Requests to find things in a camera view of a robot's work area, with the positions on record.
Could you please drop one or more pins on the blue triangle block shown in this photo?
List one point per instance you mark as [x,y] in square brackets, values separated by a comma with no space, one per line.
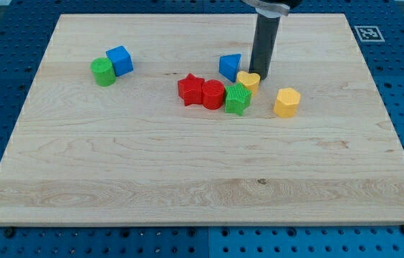
[228,66]

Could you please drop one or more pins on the green cylinder block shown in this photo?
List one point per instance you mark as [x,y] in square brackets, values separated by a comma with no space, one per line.
[103,71]

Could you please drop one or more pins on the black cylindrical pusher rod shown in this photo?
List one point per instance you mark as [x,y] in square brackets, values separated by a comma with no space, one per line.
[263,45]

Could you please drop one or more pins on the red cylinder block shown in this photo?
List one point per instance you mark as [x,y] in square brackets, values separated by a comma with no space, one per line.
[213,92]

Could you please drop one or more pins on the yellow hexagon block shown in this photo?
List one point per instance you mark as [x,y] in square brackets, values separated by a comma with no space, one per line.
[287,102]

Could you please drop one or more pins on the yellow heart block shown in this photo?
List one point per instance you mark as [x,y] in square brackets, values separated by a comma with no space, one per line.
[249,80]

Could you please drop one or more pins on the wooden board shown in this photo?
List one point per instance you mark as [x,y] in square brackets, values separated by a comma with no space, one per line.
[132,154]

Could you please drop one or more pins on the red star block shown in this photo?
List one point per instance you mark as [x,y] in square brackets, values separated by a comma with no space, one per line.
[190,89]

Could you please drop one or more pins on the green star block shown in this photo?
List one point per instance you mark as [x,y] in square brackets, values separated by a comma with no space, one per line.
[237,98]

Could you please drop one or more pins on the blue cube block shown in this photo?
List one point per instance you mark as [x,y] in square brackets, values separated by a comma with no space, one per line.
[121,60]

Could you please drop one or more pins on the white fiducial marker tag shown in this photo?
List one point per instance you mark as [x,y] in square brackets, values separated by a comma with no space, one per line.
[368,33]

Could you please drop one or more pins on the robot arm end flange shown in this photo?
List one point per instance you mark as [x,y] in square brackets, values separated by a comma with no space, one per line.
[273,8]

